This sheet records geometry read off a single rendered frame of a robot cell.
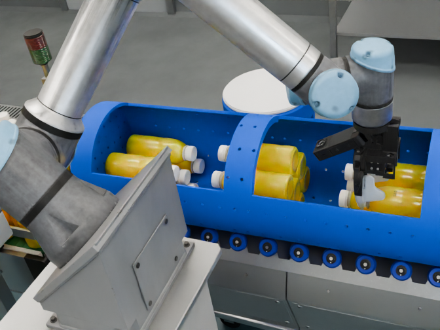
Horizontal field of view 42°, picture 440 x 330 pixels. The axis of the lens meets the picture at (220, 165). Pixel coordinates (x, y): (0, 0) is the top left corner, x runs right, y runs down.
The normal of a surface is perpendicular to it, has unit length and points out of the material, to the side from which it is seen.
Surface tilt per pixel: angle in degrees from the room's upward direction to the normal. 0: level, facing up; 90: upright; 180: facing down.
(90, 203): 29
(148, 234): 90
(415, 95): 0
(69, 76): 68
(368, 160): 90
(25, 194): 62
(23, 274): 90
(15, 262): 90
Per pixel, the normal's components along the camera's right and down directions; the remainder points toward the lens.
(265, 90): -0.14, -0.79
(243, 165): -0.35, -0.16
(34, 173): 0.46, -0.29
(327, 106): 0.00, 0.26
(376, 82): 0.05, 0.59
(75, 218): 0.06, -0.28
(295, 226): -0.36, 0.65
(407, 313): -0.39, 0.30
